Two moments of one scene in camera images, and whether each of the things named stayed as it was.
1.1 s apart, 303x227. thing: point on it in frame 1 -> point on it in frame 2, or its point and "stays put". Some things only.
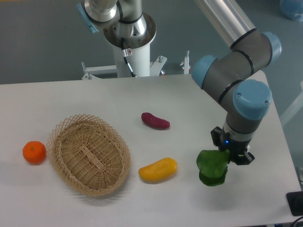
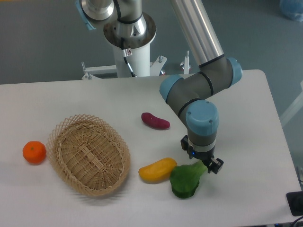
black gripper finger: (244, 159) -> (216, 164)
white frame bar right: (293, 108) stays put
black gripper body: (234, 146) -> (205, 156)
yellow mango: (158, 171) stays put
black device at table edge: (295, 201) stays put
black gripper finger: (216, 134) -> (186, 146)
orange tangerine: (34, 152) stays put
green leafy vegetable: (212, 166) -> (184, 179)
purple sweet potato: (155, 121) stays put
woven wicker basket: (89, 154) stays put
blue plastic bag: (292, 9) stays put
